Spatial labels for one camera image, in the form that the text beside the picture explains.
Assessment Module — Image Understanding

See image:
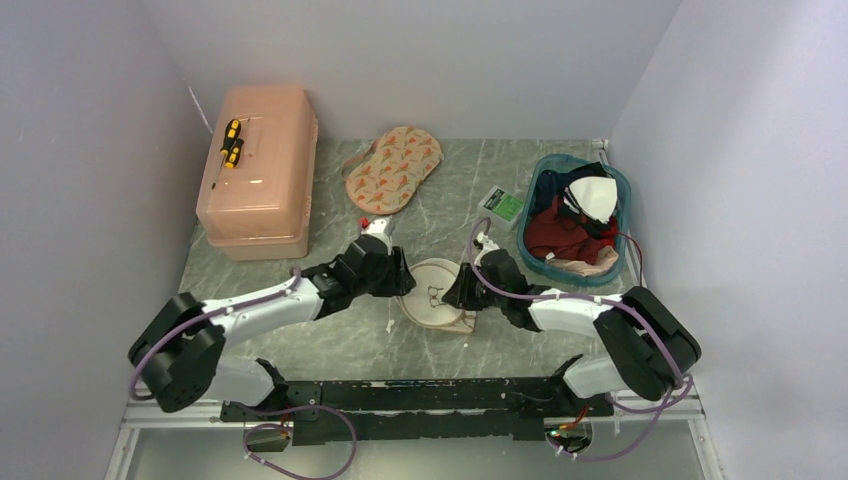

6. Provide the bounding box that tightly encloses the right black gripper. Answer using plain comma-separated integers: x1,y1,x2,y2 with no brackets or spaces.
442,262,507,310

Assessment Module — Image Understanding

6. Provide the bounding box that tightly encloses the white mesh laundry bag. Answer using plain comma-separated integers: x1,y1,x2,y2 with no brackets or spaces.
396,258,476,335

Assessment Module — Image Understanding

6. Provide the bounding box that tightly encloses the patterned beige oven mitt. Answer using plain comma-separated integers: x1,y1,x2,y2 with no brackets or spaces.
342,126,444,215

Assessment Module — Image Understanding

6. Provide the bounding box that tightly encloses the dark red bra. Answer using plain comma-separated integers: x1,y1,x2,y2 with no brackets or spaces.
523,195,619,264

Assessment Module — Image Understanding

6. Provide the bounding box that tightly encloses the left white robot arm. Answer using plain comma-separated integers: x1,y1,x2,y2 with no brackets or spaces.
128,234,416,420

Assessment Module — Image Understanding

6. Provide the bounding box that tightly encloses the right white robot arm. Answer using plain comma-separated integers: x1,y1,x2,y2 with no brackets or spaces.
441,249,702,415

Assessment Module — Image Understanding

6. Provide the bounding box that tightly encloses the green white small box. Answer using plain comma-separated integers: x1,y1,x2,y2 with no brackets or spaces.
477,186,524,231

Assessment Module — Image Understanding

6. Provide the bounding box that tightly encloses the navy blue cloth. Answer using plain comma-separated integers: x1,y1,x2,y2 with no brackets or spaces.
529,162,609,216

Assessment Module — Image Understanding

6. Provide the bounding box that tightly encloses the pink plastic storage box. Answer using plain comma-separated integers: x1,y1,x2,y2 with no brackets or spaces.
196,84,318,261

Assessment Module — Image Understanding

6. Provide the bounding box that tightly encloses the beige pink cloth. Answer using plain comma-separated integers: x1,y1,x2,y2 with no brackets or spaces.
545,246,620,277

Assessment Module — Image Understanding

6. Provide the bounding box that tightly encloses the yellow black screwdriver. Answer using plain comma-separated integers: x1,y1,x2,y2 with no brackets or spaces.
220,118,242,154
211,137,244,189

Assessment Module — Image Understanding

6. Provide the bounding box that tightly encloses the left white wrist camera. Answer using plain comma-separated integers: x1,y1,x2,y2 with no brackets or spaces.
359,217,394,248

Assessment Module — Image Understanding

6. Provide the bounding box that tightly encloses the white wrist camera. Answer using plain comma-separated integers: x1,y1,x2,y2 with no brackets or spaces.
470,232,501,265
359,217,394,248

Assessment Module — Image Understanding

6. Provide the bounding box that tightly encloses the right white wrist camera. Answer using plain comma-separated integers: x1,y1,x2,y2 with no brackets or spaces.
470,232,501,265

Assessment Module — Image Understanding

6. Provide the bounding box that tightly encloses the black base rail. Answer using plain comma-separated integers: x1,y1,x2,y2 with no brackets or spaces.
221,377,613,446

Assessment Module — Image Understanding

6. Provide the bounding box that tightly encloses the red thin wire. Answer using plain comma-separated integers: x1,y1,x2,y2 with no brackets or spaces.
614,233,646,293

